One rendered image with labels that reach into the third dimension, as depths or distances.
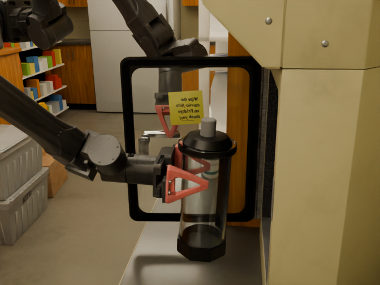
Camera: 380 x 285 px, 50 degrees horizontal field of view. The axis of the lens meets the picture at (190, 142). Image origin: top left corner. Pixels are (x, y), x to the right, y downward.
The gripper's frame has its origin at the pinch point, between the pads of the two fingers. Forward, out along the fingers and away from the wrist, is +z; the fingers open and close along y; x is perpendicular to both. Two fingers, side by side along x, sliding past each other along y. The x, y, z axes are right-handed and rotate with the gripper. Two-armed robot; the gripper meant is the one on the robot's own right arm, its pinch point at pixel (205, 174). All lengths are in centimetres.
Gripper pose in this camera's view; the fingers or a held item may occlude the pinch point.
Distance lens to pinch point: 78.0
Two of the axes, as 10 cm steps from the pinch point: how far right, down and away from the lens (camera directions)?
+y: 0.9, -3.1, 9.4
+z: 9.9, 0.8, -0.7
